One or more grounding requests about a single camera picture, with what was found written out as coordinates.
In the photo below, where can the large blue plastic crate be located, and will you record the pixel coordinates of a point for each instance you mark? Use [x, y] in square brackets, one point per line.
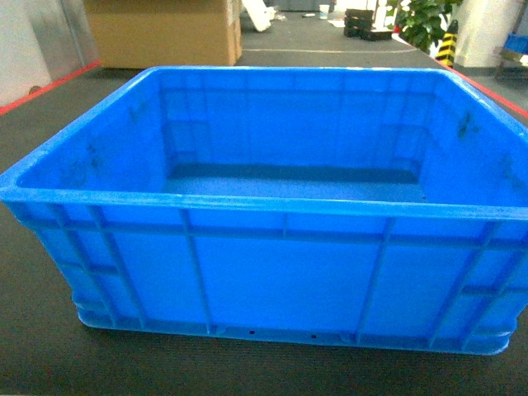
[348, 207]

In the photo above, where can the large cardboard box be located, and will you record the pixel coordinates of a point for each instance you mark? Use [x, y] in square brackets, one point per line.
[144, 34]

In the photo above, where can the white foam piece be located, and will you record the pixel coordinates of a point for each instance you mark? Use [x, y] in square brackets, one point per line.
[260, 14]

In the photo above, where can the stack of black trays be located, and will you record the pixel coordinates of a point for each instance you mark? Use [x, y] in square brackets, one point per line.
[359, 24]

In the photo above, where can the white paper cup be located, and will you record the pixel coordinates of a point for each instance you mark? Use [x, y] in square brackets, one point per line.
[323, 11]

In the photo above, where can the green potted plant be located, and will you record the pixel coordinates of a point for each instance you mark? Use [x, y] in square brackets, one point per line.
[423, 23]

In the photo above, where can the blue bin on right rack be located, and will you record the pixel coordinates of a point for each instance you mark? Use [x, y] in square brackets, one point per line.
[516, 43]

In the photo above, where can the yellow black striped post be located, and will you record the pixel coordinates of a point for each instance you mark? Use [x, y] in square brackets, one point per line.
[446, 52]

